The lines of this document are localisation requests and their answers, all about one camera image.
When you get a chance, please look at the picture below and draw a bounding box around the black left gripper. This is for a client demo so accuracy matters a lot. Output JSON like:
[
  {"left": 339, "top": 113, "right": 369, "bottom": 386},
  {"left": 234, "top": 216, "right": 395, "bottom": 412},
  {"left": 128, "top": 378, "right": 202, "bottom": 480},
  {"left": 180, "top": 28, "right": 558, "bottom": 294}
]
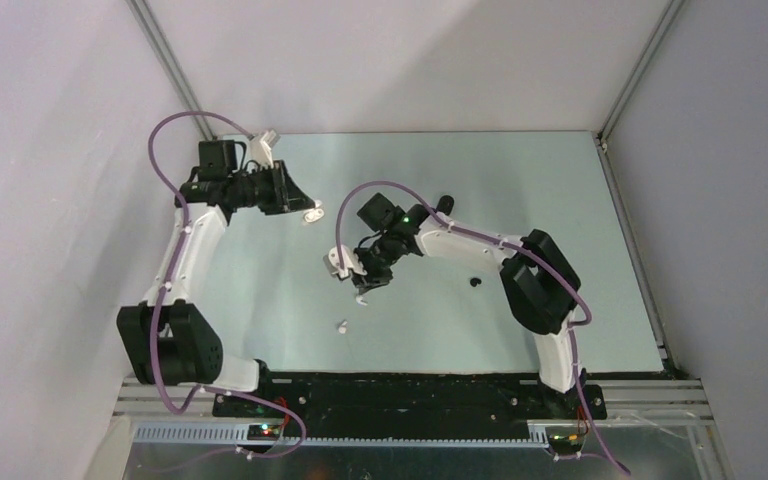
[{"left": 228, "top": 160, "right": 313, "bottom": 216}]

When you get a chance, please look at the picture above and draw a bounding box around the white earbud charging case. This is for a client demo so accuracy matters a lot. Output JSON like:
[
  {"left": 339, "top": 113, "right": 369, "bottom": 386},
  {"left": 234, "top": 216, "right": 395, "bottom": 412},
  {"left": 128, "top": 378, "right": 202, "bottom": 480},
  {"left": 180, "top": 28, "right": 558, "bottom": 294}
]
[{"left": 302, "top": 207, "right": 325, "bottom": 225}]

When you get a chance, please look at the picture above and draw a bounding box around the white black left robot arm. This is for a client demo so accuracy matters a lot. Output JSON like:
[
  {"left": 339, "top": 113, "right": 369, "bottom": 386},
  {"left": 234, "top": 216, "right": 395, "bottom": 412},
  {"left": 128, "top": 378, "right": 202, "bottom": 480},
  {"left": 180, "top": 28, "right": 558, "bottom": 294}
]
[{"left": 116, "top": 130, "right": 324, "bottom": 417}]

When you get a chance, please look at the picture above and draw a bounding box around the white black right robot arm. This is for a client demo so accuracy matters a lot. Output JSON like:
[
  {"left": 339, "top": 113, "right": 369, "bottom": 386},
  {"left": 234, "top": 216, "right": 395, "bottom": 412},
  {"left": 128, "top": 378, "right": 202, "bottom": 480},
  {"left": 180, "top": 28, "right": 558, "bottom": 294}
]
[{"left": 328, "top": 193, "right": 582, "bottom": 418}]

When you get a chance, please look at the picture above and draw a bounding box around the black cylindrical cap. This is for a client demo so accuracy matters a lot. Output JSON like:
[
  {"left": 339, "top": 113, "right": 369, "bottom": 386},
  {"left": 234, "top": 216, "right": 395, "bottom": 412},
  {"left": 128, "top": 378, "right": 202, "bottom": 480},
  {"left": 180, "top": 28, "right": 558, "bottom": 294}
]
[{"left": 435, "top": 195, "right": 455, "bottom": 216}]

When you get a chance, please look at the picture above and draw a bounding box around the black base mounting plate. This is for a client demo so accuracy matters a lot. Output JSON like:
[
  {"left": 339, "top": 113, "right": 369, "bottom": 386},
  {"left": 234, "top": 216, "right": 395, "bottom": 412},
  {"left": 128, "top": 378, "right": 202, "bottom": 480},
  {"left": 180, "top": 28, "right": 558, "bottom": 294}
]
[{"left": 212, "top": 370, "right": 608, "bottom": 442}]

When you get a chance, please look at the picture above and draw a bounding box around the left controller board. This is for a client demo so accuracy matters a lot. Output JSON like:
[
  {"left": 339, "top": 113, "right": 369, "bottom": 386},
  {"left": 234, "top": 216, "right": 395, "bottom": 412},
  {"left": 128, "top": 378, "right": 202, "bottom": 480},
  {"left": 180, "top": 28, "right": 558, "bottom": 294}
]
[{"left": 247, "top": 424, "right": 283, "bottom": 441}]

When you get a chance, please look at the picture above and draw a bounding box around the controller board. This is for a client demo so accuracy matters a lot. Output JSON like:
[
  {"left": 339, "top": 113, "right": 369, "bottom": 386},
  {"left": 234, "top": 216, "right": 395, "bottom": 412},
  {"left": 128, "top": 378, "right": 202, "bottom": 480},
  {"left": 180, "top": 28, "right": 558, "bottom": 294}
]
[
  {"left": 549, "top": 434, "right": 587, "bottom": 450},
  {"left": 247, "top": 424, "right": 283, "bottom": 441}
]

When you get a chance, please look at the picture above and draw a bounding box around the right controller board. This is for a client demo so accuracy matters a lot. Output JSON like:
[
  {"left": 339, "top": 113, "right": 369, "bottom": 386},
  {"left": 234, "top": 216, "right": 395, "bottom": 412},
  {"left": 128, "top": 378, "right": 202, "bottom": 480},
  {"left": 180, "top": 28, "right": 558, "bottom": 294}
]
[{"left": 549, "top": 434, "right": 587, "bottom": 450}]

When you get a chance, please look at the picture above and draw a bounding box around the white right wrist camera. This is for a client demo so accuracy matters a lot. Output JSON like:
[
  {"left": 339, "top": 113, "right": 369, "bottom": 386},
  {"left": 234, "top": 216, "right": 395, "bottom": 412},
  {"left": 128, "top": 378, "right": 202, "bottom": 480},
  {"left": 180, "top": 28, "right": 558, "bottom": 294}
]
[{"left": 323, "top": 245, "right": 367, "bottom": 281}]

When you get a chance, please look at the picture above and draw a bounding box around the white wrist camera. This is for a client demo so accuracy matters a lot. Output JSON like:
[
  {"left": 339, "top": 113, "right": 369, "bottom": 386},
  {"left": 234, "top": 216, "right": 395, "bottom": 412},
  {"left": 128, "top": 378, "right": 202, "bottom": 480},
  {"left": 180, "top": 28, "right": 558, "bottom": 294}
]
[
  {"left": 323, "top": 245, "right": 367, "bottom": 281},
  {"left": 248, "top": 129, "right": 280, "bottom": 168}
]

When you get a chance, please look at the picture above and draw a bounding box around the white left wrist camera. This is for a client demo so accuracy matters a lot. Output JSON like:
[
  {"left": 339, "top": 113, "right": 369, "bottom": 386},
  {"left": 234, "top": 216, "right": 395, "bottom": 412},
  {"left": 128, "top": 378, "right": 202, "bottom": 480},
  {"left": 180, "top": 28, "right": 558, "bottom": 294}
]
[{"left": 248, "top": 129, "right": 280, "bottom": 168}]

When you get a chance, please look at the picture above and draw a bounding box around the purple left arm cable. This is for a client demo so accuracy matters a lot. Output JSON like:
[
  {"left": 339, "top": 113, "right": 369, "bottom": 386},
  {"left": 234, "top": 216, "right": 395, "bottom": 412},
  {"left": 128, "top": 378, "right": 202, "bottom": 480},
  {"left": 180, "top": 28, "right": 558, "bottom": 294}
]
[{"left": 148, "top": 111, "right": 307, "bottom": 460}]

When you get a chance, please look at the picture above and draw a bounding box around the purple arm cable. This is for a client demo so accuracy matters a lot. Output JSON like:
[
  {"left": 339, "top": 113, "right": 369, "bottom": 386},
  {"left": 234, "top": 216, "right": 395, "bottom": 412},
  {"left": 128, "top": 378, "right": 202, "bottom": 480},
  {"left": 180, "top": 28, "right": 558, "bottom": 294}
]
[
  {"left": 148, "top": 111, "right": 307, "bottom": 460},
  {"left": 334, "top": 180, "right": 632, "bottom": 478}
]

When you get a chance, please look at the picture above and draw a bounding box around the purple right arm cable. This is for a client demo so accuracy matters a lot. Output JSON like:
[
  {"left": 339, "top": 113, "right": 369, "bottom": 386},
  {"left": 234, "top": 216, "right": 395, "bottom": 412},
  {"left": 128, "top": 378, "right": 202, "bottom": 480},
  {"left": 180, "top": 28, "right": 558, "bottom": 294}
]
[{"left": 334, "top": 180, "right": 632, "bottom": 478}]

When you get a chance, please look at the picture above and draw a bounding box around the aluminium frame post left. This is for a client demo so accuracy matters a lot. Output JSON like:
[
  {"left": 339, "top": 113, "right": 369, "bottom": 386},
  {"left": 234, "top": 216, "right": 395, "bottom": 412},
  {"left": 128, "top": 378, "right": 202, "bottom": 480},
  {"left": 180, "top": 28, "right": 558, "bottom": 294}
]
[{"left": 125, "top": 0, "right": 202, "bottom": 111}]

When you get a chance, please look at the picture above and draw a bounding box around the aluminium frame post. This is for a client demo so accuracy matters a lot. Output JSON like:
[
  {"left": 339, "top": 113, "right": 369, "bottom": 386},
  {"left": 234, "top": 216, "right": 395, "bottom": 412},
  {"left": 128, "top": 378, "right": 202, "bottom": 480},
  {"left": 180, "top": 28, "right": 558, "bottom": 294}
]
[
  {"left": 596, "top": 0, "right": 687, "bottom": 153},
  {"left": 125, "top": 0, "right": 202, "bottom": 111}
]

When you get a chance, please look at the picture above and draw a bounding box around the aluminium front rail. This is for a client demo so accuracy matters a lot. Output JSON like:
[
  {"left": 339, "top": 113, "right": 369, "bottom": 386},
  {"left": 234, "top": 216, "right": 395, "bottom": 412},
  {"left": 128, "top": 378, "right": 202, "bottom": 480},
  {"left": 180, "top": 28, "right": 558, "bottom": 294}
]
[{"left": 114, "top": 373, "right": 713, "bottom": 448}]

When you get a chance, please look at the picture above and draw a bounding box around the aluminium frame post right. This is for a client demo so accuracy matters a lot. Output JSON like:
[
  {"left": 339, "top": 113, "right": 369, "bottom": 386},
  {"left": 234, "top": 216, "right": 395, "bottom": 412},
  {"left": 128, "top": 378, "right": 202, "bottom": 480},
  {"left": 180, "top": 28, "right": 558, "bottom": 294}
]
[{"left": 596, "top": 0, "right": 687, "bottom": 153}]

